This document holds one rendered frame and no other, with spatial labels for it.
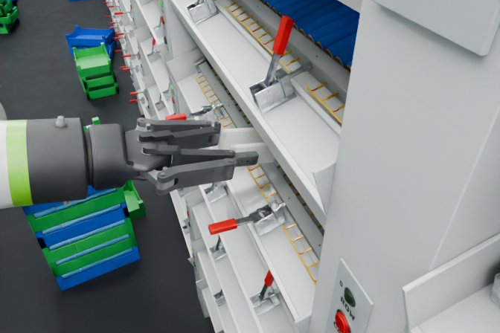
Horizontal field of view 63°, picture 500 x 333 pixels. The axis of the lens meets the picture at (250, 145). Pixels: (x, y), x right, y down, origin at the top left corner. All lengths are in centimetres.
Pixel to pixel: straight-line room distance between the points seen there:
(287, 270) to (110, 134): 26
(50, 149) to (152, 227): 141
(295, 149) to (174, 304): 128
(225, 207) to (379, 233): 60
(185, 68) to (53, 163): 49
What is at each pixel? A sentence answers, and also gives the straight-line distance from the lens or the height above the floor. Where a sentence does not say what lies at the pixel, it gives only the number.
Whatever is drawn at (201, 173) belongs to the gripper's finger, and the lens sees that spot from 48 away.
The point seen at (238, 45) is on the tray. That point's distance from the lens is 55.
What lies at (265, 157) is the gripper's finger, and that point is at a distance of 54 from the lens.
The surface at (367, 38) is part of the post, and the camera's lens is 23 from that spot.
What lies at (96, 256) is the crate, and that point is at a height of 11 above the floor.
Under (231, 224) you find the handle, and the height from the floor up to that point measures 96.
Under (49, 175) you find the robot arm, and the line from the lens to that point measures 46.
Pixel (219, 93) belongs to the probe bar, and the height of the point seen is 97.
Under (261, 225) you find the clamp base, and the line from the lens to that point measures 54.
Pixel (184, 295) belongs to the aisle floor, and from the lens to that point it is 162.
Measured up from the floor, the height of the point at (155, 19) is 93.
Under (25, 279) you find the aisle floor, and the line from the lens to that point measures 185.
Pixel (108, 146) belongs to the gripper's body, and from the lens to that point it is 47.
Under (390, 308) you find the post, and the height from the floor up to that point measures 111.
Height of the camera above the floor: 134
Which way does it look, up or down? 37 degrees down
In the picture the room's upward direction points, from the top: straight up
